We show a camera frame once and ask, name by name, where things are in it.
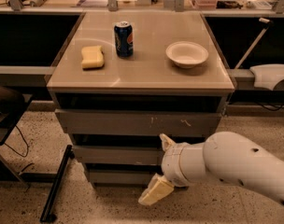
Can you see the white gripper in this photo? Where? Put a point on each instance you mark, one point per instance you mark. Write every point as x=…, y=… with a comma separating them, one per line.
x=172, y=162

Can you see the grey drawer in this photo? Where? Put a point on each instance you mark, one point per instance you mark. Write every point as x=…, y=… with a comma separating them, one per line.
x=119, y=155
x=140, y=123
x=112, y=177

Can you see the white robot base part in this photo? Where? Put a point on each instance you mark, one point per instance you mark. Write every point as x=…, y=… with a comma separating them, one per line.
x=267, y=76

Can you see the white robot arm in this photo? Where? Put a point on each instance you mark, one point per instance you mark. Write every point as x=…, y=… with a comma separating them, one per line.
x=223, y=158

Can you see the grey bottom drawer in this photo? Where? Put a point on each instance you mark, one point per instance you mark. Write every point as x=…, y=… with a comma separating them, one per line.
x=112, y=177

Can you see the grey drawer cabinet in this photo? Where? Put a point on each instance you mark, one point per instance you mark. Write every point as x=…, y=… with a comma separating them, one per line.
x=146, y=81

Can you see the grey top drawer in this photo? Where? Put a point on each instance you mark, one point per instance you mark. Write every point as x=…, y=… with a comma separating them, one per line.
x=140, y=123

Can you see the white bowl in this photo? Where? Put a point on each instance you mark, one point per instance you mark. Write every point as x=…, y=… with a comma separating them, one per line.
x=186, y=54

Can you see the yellow sponge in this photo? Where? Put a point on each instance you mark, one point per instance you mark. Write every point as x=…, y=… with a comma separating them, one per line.
x=92, y=57

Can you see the black metal floor bar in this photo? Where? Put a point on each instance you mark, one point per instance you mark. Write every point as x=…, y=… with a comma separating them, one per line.
x=47, y=216

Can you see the blue pepsi can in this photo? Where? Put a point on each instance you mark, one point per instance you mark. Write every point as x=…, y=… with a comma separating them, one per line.
x=123, y=32

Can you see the white leaning stick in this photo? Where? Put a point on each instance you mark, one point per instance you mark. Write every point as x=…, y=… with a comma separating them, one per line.
x=267, y=23

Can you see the dark chair at left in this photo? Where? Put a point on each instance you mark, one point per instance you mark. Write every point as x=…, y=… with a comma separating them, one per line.
x=12, y=106

